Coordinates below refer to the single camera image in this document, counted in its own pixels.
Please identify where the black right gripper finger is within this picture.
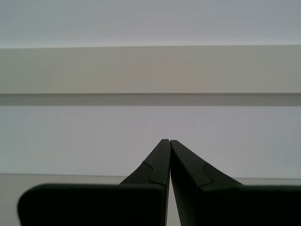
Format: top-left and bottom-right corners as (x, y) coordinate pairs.
(170, 139), (301, 226)
(17, 138), (171, 226)

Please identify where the beige horizontal board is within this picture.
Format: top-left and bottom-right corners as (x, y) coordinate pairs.
(0, 45), (301, 106)

